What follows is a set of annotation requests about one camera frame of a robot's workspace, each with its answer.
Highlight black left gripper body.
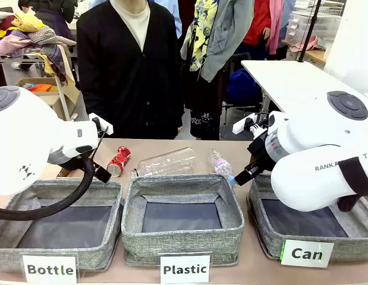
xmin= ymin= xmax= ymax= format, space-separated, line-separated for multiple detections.
xmin=61 ymin=160 xmax=112 ymax=183

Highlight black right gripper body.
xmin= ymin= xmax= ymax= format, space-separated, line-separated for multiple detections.
xmin=247 ymin=132 xmax=276 ymax=173

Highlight crushed red soda can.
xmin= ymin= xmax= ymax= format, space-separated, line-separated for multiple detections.
xmin=106 ymin=145 xmax=132 ymax=178

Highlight small crushed clear bottle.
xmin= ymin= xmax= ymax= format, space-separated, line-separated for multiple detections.
xmin=207 ymin=148 xmax=238 ymax=186

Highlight large clear plastic bottle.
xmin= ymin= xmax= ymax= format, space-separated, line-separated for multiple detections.
xmin=130 ymin=147 xmax=198 ymax=179

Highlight grey fabric basket labelled Bottle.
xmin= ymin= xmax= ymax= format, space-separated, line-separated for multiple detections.
xmin=0 ymin=179 xmax=124 ymax=273

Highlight grey fabric basket labelled Plastic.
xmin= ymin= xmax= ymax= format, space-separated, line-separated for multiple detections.
xmin=121 ymin=173 xmax=246 ymax=267

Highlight white Can label sign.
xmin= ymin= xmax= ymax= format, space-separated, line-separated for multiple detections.
xmin=280 ymin=239 xmax=335 ymax=268

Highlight grey fabric basket labelled Can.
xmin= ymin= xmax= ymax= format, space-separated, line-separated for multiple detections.
xmin=247 ymin=173 xmax=368 ymax=262

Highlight blue bag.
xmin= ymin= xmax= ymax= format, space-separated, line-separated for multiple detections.
xmin=227 ymin=68 xmax=262 ymax=105

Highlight black trousers with star print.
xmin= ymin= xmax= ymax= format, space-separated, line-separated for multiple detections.
xmin=183 ymin=59 xmax=229 ymax=140

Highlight white folding table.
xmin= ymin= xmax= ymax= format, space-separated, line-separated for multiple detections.
xmin=241 ymin=60 xmax=368 ymax=131

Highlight brown cardboard box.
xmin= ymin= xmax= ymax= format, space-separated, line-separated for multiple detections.
xmin=15 ymin=77 xmax=80 ymax=119

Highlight person in black cardigan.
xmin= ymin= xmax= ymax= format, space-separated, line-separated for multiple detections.
xmin=76 ymin=0 xmax=184 ymax=140

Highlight orange cloth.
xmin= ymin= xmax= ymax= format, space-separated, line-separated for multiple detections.
xmin=24 ymin=83 xmax=52 ymax=92

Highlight white Bottle label sign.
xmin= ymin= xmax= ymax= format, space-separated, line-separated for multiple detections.
xmin=22 ymin=254 xmax=78 ymax=284

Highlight white Plastic label sign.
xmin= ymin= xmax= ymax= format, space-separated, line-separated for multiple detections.
xmin=159 ymin=255 xmax=210 ymax=284

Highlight wooden workbench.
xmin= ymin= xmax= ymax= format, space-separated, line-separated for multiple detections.
xmin=281 ymin=40 xmax=327 ymax=65

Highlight pink cloth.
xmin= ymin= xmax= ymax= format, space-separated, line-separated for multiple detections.
xmin=292 ymin=35 xmax=323 ymax=53

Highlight grey hooded jacket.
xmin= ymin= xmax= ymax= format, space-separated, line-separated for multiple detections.
xmin=180 ymin=0 xmax=254 ymax=83

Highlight pink garment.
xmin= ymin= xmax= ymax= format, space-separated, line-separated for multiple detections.
xmin=266 ymin=0 xmax=284 ymax=56

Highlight red garment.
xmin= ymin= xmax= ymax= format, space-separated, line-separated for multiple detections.
xmin=243 ymin=0 xmax=272 ymax=45

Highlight black tripod pole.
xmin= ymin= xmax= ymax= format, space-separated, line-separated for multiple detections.
xmin=298 ymin=0 xmax=323 ymax=62

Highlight yellow floral shirt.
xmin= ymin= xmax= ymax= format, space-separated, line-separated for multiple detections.
xmin=189 ymin=0 xmax=220 ymax=72

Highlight clear plastic storage drawers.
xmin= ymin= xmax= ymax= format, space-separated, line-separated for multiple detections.
xmin=286 ymin=10 xmax=342 ymax=45

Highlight pile of colourful clothes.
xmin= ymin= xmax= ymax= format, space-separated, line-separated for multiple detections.
xmin=0 ymin=11 xmax=77 ymax=86

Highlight light blue shirt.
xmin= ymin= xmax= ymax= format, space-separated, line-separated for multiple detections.
xmin=153 ymin=0 xmax=183 ymax=38

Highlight background person in dark jacket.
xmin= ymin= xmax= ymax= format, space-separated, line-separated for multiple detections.
xmin=18 ymin=0 xmax=79 ymax=42

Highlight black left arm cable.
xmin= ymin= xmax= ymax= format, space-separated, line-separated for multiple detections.
xmin=0 ymin=126 xmax=109 ymax=221

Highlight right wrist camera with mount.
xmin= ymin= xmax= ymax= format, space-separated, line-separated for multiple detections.
xmin=232 ymin=112 xmax=270 ymax=138

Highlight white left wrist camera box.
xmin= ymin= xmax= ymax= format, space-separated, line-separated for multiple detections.
xmin=88 ymin=112 xmax=114 ymax=135

